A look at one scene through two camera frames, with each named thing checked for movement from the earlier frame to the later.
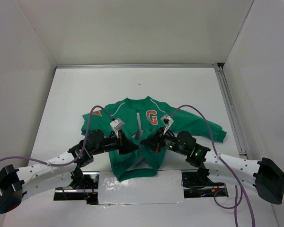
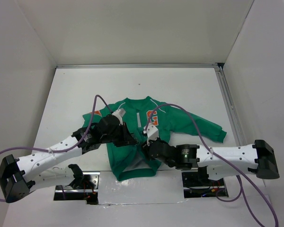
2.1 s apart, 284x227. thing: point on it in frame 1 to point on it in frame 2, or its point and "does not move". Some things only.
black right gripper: x=155 y=142 to x=145 y=147
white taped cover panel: x=165 y=187 does not move
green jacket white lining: x=140 y=118 does not move
